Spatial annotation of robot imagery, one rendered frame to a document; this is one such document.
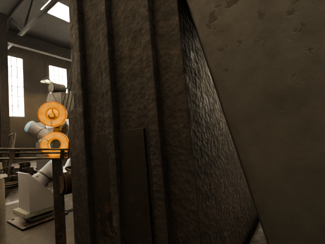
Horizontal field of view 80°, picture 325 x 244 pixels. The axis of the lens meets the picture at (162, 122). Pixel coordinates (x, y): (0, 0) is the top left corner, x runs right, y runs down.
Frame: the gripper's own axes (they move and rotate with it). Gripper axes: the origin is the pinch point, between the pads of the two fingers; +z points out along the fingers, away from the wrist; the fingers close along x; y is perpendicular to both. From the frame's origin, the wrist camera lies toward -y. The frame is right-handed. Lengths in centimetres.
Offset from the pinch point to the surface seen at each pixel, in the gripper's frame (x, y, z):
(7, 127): -288, 275, -704
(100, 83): 27, -8, 44
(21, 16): -303, 923, -780
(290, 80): 65, -39, 94
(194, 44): 59, -10, 73
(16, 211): -52, -50, -115
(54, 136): 0.7, -15.1, -3.0
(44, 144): -5.0, -19.2, -4.3
